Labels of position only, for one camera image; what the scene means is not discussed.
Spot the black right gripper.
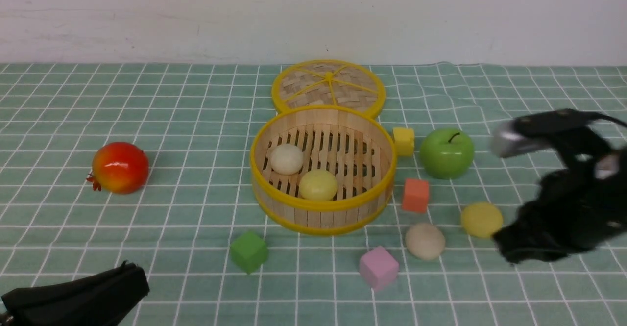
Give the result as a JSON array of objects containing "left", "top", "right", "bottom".
[{"left": 492, "top": 145, "right": 626, "bottom": 264}]

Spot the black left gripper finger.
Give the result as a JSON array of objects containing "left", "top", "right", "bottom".
[{"left": 0, "top": 261, "right": 150, "bottom": 326}]

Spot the yellow bun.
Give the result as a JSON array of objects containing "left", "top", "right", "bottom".
[
  {"left": 460, "top": 202, "right": 504, "bottom": 239},
  {"left": 299, "top": 169, "right": 338, "bottom": 201}
]

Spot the white bun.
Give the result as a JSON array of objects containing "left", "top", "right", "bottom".
[
  {"left": 405, "top": 223, "right": 446, "bottom": 261},
  {"left": 269, "top": 144, "right": 304, "bottom": 176}
]

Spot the yellow bun front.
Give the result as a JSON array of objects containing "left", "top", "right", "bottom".
[{"left": 299, "top": 169, "right": 338, "bottom": 201}]

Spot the bamboo steamer tray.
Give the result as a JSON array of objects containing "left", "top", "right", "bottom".
[{"left": 249, "top": 105, "right": 398, "bottom": 236}]

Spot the woven bamboo steamer lid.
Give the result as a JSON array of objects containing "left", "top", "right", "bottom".
[{"left": 271, "top": 60, "right": 386, "bottom": 119}]

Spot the green apple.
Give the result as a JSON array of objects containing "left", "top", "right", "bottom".
[{"left": 419, "top": 127, "right": 475, "bottom": 179}]

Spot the orange cube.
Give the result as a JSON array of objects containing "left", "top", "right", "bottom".
[{"left": 401, "top": 177, "right": 430, "bottom": 214}]

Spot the red pomegranate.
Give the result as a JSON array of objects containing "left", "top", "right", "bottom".
[{"left": 86, "top": 142, "right": 149, "bottom": 194}]

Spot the green checkered tablecloth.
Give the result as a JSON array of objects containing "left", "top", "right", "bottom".
[{"left": 0, "top": 62, "right": 627, "bottom": 326}]

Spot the pink cube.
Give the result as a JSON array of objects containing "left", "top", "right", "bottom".
[{"left": 359, "top": 246, "right": 400, "bottom": 292}]

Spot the green cube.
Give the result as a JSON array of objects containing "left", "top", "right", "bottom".
[{"left": 229, "top": 230, "right": 269, "bottom": 274}]

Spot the yellow cube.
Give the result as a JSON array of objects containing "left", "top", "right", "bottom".
[{"left": 392, "top": 127, "right": 415, "bottom": 157}]

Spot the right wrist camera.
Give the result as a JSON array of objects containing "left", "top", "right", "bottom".
[{"left": 490, "top": 109, "right": 613, "bottom": 170}]

